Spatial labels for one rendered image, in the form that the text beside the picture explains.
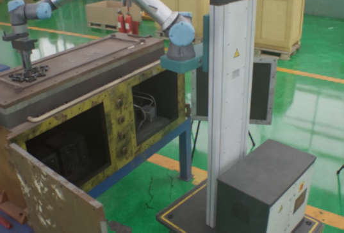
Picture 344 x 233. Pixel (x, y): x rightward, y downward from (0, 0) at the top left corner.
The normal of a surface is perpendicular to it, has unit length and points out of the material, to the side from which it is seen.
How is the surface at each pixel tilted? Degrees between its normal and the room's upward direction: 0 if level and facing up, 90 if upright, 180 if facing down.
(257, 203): 90
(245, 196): 90
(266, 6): 90
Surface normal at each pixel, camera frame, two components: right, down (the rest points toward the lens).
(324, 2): -0.54, 0.37
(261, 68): -0.18, 0.43
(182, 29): 0.14, 0.51
